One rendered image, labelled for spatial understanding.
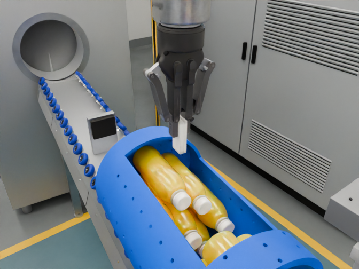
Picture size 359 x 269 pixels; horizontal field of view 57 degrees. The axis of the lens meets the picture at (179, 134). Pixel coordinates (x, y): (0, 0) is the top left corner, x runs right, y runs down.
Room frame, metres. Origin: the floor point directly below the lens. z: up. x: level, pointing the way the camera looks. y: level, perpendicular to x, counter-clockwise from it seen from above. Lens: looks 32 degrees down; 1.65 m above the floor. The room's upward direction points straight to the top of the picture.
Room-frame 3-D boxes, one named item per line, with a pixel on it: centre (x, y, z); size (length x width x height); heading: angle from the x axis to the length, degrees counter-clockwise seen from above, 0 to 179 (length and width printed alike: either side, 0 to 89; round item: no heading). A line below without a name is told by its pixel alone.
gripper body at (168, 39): (0.53, 0.00, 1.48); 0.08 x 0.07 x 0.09; 119
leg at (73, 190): (1.63, 0.69, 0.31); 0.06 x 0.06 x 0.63; 29
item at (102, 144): (1.05, 0.28, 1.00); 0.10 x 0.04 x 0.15; 119
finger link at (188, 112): (0.53, -0.01, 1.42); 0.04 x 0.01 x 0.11; 29
